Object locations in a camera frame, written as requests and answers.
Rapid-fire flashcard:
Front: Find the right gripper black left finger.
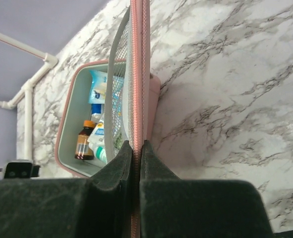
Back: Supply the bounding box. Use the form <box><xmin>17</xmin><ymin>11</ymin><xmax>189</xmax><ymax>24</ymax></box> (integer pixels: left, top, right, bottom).
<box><xmin>0</xmin><ymin>142</ymin><xmax>132</xmax><ymax>238</ymax></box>

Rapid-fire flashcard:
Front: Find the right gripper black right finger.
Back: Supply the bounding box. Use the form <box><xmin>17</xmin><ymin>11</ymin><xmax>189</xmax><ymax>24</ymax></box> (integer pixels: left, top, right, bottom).
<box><xmin>140</xmin><ymin>141</ymin><xmax>274</xmax><ymax>238</ymax></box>

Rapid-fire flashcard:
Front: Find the white bottle green label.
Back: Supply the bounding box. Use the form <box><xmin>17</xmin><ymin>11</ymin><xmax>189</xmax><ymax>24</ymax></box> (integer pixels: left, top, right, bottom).
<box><xmin>93</xmin><ymin>146</ymin><xmax>108</xmax><ymax>164</ymax></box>

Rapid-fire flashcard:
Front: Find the amber brown medicine bottle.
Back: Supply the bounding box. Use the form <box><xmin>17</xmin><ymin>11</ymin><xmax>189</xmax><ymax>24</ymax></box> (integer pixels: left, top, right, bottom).
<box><xmin>74</xmin><ymin>120</ymin><xmax>95</xmax><ymax>161</ymax></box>

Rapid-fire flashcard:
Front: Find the white blue tube bottle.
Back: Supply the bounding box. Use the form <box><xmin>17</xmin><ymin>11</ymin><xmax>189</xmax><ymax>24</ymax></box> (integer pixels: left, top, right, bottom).
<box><xmin>91</xmin><ymin>104</ymin><xmax>104</xmax><ymax>123</ymax></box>

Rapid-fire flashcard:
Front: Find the pink medicine kit case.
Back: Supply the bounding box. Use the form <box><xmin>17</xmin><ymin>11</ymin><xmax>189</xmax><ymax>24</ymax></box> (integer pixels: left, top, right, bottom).
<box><xmin>55</xmin><ymin>0</ymin><xmax>161</xmax><ymax>238</ymax></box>

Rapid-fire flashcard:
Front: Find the blue cotton swab bag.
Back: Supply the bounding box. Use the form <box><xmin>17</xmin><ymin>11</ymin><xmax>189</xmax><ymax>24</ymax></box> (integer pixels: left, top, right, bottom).
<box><xmin>87</xmin><ymin>69</ymin><xmax>123</xmax><ymax>105</ymax></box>

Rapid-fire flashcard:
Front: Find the white blue gauze packet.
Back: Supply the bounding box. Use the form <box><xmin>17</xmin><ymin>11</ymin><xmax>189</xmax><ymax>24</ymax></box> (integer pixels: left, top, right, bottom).
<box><xmin>88</xmin><ymin>120</ymin><xmax>105</xmax><ymax>147</ymax></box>

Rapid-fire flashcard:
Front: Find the white pvc pipe frame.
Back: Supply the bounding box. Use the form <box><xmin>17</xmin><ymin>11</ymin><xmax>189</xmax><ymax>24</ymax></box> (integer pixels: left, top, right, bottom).
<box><xmin>0</xmin><ymin>33</ymin><xmax>59</xmax><ymax>160</ymax></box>

